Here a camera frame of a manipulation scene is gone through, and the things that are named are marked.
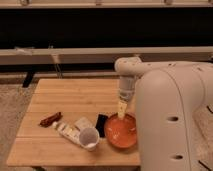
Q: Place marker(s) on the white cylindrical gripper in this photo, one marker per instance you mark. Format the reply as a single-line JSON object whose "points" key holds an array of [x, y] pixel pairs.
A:
{"points": [[126, 92]]}

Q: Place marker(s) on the orange ceramic bowl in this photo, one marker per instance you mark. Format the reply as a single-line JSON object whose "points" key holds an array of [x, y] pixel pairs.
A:
{"points": [[121, 133]]}

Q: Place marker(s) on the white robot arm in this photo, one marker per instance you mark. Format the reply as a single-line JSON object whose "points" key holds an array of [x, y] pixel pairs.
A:
{"points": [[166, 95]]}

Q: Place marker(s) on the black rectangular phone-like block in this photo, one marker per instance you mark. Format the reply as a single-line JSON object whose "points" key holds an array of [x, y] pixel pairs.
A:
{"points": [[101, 120]]}

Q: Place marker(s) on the white small packet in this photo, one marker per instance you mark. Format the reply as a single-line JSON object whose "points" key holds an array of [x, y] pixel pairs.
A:
{"points": [[83, 123]]}

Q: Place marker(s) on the white plastic cup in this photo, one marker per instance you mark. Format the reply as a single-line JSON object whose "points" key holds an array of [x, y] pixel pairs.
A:
{"points": [[89, 138]]}

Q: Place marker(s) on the white squeeze tube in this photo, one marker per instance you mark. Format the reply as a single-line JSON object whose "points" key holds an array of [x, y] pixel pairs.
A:
{"points": [[66, 131]]}

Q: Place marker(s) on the wooden table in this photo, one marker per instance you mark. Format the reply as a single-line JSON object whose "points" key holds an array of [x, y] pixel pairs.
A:
{"points": [[73, 98]]}

